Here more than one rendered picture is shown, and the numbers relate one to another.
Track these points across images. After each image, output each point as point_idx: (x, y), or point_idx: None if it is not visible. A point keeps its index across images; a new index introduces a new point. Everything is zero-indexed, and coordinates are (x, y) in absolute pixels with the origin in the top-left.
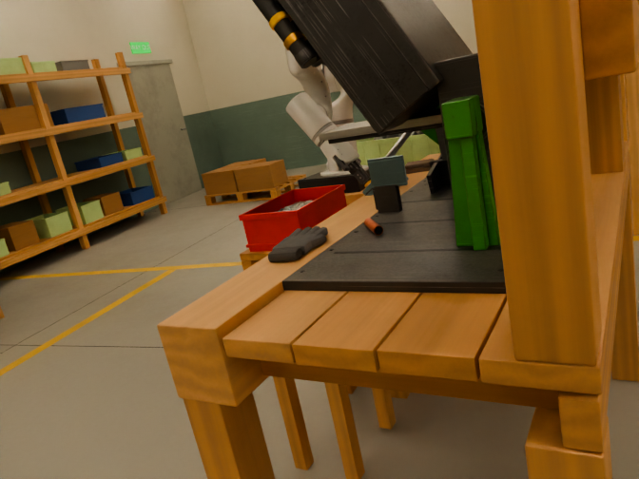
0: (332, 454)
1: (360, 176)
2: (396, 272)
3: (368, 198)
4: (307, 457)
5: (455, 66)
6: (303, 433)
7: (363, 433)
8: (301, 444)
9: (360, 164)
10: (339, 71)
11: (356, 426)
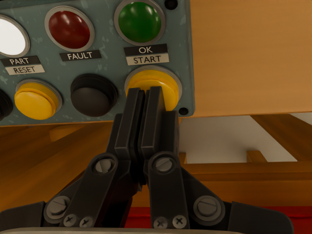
0: (232, 139)
1: (176, 128)
2: None
3: (248, 54)
4: (256, 153)
5: None
6: (258, 161)
7: (196, 125)
8: (264, 159)
9: (85, 172)
10: None
11: (188, 137)
